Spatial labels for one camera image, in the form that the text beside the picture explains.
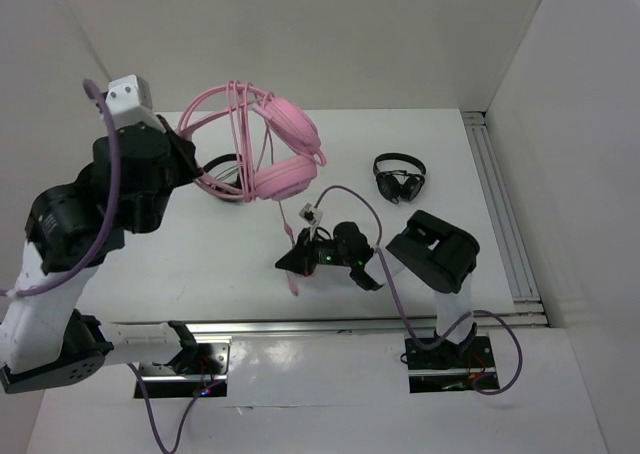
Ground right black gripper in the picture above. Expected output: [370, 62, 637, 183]
[276, 226, 355, 276]

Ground pink headphones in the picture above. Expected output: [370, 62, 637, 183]
[177, 80, 327, 203]

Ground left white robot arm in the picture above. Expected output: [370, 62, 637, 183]
[1, 114, 199, 394]

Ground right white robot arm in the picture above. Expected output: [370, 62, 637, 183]
[275, 210, 480, 366]

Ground left black headphones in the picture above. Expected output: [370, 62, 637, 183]
[203, 153, 242, 203]

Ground black headphones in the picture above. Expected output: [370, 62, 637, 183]
[372, 153, 428, 204]
[203, 153, 242, 203]

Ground right black headphones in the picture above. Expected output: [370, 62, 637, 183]
[372, 153, 428, 204]

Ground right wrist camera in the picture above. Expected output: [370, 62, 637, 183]
[299, 203, 323, 227]

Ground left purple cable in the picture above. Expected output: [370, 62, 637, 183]
[0, 77, 231, 454]

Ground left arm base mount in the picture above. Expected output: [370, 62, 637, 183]
[137, 335, 231, 399]

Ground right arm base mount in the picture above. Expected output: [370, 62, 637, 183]
[400, 336, 500, 394]

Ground aluminium side rail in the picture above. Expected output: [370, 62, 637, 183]
[461, 111, 550, 327]

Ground aluminium front rail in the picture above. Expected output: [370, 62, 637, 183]
[186, 312, 549, 336]

